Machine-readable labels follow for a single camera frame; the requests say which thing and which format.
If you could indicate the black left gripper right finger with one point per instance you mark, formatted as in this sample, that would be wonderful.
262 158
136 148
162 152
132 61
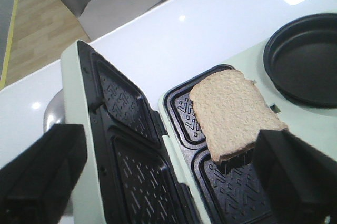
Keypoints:
299 180

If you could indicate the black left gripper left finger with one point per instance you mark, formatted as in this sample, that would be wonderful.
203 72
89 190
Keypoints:
36 186

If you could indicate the green breakfast maker lid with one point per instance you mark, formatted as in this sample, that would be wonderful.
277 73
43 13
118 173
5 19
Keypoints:
130 175

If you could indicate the green breakfast maker base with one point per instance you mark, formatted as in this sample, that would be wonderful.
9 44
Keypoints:
231 192

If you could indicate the black round frying pan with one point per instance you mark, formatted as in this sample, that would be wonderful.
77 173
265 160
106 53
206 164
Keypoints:
300 60

